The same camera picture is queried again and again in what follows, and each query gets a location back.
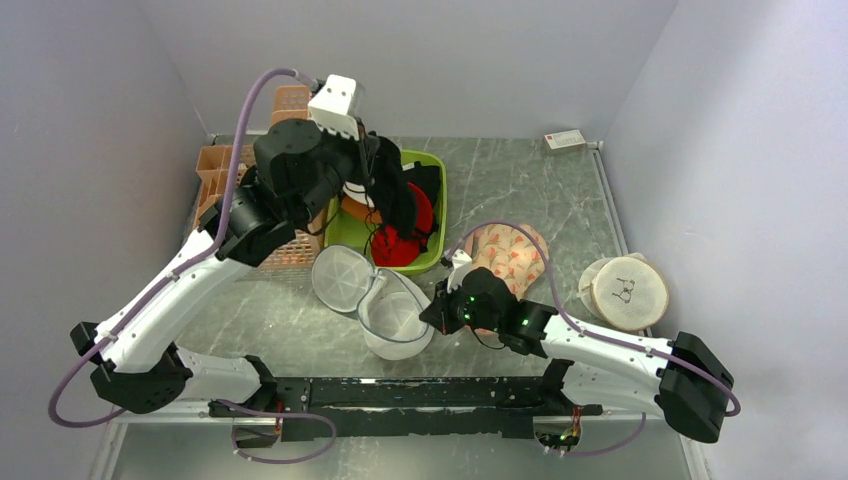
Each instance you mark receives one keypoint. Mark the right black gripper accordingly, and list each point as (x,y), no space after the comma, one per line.
(438,313)

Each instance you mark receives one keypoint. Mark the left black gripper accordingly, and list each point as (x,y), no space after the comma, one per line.
(366,151)

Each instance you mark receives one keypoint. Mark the red bra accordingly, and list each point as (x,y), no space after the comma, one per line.
(389,249)

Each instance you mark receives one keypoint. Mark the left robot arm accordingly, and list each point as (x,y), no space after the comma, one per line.
(298,168)

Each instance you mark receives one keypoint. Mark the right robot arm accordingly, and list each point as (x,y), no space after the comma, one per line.
(680,380)

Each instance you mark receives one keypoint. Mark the white bra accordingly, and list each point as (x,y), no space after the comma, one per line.
(357,193)

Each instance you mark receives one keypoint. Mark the orange bra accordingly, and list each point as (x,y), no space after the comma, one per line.
(361,212)

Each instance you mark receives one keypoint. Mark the black bra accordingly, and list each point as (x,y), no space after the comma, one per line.
(426,177)

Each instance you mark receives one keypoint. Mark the beige round laundry bag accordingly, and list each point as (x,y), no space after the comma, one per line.
(627,292)

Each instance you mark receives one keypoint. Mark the green plastic tray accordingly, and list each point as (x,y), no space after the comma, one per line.
(345,230)

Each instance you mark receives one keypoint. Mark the orange plastic organizer basket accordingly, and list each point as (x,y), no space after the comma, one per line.
(212,166)

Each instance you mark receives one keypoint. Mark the white small box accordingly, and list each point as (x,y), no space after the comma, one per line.
(564,141)

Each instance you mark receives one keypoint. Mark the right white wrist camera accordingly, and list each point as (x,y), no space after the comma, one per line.
(460,264)

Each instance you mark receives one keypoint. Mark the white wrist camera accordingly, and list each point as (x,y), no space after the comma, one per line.
(334,108)
(460,264)

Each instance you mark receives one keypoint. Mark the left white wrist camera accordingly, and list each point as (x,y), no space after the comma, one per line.
(334,108)

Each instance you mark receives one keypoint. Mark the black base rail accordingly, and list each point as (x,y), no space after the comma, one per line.
(385,407)

